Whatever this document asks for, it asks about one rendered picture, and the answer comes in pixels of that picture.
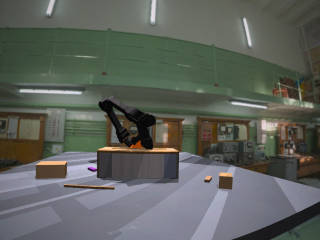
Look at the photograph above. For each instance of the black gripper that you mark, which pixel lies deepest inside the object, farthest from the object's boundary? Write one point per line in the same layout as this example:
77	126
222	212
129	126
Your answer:
146	142

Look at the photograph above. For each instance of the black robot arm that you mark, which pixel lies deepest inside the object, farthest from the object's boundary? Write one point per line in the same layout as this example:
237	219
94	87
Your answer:
138	117

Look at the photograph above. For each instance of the small purple block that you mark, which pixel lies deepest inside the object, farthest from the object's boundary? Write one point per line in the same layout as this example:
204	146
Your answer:
92	169

